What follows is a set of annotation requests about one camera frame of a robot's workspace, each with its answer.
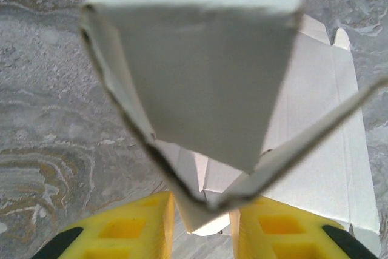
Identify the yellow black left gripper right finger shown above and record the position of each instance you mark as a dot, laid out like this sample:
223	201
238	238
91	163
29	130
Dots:
288	234

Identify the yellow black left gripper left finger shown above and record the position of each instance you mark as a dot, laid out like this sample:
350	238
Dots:
121	234

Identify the white paper box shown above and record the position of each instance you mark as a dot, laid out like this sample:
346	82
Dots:
206	74

